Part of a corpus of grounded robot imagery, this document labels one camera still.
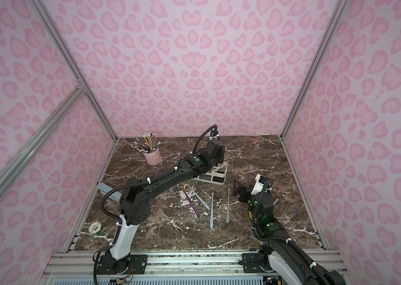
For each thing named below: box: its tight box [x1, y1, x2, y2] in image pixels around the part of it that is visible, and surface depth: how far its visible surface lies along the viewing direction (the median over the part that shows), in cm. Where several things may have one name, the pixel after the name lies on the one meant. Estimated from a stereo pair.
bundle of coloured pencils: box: [133, 132, 158, 154], surface depth 103 cm
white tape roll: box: [88, 221, 102, 234], surface depth 83 cm
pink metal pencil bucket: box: [142, 146, 162, 166], surface depth 103 cm
